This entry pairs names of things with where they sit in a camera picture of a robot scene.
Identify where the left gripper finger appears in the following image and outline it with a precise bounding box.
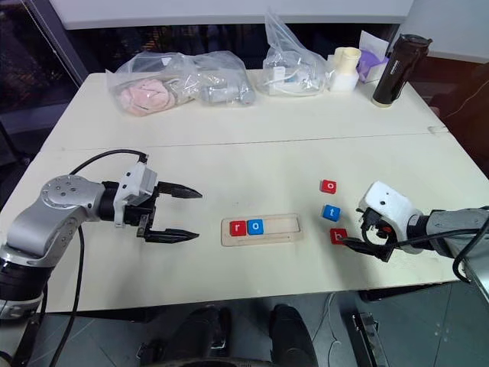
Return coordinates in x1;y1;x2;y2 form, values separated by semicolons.
157;181;204;200
144;227;201;245

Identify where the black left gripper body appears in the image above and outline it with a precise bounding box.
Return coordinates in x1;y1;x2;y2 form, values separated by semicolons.
124;182;162;241

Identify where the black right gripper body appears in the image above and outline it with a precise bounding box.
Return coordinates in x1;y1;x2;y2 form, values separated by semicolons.
358;207;397;250

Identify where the blue block letter t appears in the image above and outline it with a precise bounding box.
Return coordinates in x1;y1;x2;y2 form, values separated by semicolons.
320;203;342;223

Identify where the red block letter b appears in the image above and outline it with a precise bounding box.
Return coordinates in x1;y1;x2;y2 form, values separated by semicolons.
329;227;349;245

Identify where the blue block letter o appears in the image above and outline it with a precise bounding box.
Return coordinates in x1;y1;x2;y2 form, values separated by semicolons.
246;218;266;236

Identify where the wooden letter tray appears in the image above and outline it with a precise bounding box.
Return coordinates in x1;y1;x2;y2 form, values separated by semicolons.
220;213;305;248

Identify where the pink plush toy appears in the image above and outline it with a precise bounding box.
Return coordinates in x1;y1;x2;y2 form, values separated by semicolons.
117;78;177;116

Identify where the dark rounded shape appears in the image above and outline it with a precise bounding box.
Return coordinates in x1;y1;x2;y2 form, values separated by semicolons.
166;304;235;367
268;303;319;367

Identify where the grey cylindrical part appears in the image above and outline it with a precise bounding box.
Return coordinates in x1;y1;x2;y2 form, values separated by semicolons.
198;83;256;107

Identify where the wide clear plastic bag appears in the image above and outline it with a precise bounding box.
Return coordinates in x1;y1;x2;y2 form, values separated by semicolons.
104;50;257;118

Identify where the purple and white packet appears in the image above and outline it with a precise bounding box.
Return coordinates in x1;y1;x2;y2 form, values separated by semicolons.
356;48;391;84

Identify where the black tumbler bottle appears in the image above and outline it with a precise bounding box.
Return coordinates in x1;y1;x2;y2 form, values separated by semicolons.
371;33;434;109

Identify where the tall clear plastic bag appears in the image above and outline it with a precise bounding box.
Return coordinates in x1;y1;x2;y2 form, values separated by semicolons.
254;9;338;97

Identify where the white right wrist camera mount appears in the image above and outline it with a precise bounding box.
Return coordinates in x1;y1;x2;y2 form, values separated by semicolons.
361;180;422;256

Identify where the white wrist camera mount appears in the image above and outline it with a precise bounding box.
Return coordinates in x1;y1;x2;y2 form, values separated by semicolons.
361;180;422;256
113;162;159;229

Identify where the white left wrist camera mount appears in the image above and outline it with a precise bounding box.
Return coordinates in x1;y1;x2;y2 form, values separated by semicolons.
113;162;159;229

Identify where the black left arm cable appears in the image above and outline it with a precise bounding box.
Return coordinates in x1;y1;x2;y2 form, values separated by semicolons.
57;150;150;367

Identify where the black table leg bracket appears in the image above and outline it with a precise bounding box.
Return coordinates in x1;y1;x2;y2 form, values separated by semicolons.
349;310;385;367

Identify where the thin white floor cable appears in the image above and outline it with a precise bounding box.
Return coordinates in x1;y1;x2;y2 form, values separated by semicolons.
325;293;342;362

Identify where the white charger with cable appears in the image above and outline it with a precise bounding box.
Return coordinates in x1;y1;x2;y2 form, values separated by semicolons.
264;66;303;87

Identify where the dark window frame post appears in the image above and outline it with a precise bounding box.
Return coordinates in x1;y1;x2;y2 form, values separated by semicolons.
25;0;89;80

